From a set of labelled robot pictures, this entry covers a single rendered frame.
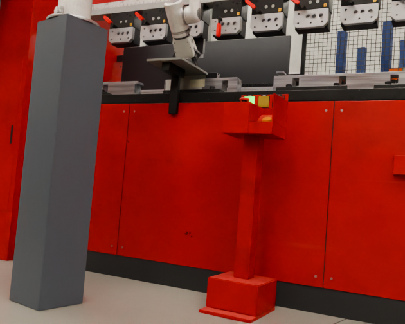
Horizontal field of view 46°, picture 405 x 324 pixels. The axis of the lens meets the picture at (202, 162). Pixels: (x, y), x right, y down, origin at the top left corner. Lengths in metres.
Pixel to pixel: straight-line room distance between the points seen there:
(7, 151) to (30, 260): 1.05
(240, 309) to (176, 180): 0.68
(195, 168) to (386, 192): 0.80
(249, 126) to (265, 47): 1.11
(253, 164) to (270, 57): 1.10
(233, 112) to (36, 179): 0.75
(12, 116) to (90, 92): 0.99
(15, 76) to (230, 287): 1.63
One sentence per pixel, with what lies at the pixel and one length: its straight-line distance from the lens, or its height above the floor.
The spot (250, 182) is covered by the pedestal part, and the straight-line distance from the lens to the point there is 1.79.
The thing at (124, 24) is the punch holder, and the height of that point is 1.27.
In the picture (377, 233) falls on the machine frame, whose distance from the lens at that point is 1.88.
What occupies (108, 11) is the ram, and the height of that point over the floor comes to 1.35.
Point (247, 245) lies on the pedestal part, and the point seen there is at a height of 0.25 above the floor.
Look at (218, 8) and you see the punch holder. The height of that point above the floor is 1.30.
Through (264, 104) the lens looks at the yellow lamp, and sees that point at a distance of 1.92.
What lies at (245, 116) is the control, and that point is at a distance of 1.78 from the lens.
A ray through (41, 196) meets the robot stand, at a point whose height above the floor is 0.37.
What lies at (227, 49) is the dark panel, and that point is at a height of 1.28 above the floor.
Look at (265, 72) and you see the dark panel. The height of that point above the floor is 1.13.
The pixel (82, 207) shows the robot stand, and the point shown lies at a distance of 1.74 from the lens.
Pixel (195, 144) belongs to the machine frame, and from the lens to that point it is 2.11.
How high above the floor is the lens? 0.43
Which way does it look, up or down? 3 degrees up
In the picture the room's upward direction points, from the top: 5 degrees clockwise
